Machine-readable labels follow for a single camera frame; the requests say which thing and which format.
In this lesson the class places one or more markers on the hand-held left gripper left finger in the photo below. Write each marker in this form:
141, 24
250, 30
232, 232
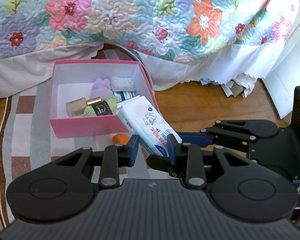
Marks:
134, 150

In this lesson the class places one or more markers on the blue and white packet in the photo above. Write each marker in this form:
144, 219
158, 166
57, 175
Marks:
127, 95

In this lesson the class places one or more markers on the orange ball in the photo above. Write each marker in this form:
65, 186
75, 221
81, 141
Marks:
120, 139

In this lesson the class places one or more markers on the crumpled white paper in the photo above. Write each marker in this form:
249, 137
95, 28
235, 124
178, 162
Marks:
247, 83

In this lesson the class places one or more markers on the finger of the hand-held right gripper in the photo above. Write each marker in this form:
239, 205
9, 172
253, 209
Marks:
193, 139
158, 162

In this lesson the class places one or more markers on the checkered rug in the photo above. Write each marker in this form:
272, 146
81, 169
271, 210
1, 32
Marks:
30, 135

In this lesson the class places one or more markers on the green yarn ball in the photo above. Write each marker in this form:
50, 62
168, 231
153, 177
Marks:
90, 111

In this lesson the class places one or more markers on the white door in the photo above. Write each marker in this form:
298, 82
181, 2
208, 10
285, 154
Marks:
287, 67

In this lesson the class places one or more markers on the floral quilted bedspread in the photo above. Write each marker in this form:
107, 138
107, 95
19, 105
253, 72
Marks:
140, 12

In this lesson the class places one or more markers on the white bed skirt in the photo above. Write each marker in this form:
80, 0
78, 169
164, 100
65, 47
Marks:
202, 70

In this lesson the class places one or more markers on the white tissue pack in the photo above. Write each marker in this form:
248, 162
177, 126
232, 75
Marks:
145, 120

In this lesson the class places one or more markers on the gold capped bottle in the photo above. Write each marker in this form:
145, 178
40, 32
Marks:
76, 106

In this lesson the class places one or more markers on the brown cardboard scrap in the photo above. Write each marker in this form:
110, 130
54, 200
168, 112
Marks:
233, 90

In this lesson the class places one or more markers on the purple plush toy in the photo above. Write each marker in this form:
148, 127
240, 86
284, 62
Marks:
101, 87

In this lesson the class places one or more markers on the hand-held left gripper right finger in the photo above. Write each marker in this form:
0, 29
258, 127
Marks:
171, 150

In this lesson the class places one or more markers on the pink cardboard box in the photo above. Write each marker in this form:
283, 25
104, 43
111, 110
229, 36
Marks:
65, 127

